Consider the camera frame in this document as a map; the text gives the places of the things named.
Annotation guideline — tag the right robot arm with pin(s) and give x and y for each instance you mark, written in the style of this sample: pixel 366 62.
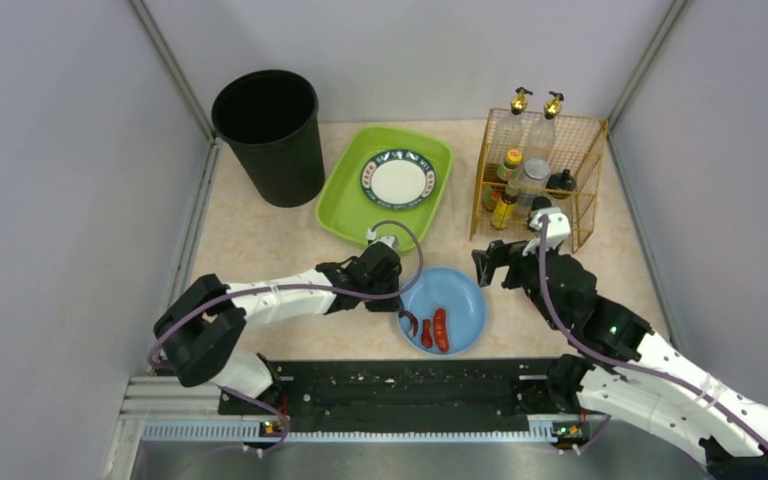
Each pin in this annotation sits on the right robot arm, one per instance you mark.
pixel 626 370

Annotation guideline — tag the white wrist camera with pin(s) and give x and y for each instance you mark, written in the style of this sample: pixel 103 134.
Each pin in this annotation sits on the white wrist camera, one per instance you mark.
pixel 389 240
pixel 551 227

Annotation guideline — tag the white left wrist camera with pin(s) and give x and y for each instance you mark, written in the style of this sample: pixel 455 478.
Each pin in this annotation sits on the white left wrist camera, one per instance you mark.
pixel 389 240

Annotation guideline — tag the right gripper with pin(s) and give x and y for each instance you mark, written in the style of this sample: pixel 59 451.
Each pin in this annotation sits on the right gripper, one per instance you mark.
pixel 513 266

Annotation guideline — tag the green plastic basin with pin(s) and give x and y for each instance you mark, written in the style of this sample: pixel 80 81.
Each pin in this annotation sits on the green plastic basin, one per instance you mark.
pixel 344 210

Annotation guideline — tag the white plate with green rim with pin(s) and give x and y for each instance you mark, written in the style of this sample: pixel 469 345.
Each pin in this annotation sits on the white plate with green rim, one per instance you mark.
pixel 398 179

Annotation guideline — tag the blue plate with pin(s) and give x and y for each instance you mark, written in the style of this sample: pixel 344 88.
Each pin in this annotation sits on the blue plate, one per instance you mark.
pixel 459 295

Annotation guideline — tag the gold wire rack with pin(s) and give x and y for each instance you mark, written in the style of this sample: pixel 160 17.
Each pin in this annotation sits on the gold wire rack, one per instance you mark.
pixel 579 148

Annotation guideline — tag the clear glass bottle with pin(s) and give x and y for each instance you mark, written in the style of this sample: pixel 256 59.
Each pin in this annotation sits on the clear glass bottle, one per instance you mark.
pixel 542 133

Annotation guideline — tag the small dark spice bottle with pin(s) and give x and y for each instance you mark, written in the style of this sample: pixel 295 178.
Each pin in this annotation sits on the small dark spice bottle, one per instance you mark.
pixel 540 202

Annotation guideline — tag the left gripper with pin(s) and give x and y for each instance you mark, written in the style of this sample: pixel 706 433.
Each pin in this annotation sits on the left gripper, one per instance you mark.
pixel 388 291

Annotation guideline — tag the small brown cap bottle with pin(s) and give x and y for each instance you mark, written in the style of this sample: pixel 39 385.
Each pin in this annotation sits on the small brown cap bottle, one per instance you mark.
pixel 505 207

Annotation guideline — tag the dark curled sausage strip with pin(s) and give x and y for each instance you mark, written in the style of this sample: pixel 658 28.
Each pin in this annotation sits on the dark curled sausage strip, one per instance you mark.
pixel 417 330

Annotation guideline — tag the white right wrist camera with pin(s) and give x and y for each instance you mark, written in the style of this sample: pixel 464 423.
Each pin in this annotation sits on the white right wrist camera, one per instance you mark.
pixel 551 227

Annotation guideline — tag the red sausage on blue plate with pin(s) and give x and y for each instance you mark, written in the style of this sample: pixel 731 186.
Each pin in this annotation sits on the red sausage on blue plate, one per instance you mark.
pixel 439 328

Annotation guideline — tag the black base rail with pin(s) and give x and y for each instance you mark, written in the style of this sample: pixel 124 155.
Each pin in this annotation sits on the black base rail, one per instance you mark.
pixel 461 400

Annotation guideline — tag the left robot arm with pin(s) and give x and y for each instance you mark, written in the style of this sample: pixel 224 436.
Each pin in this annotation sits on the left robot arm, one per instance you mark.
pixel 199 332

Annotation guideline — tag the black lid jar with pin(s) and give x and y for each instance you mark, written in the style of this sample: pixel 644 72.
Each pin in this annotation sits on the black lid jar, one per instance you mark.
pixel 561 185

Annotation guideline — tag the black plastic trash bin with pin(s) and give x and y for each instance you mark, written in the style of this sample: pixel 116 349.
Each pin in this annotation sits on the black plastic trash bin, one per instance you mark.
pixel 269 118

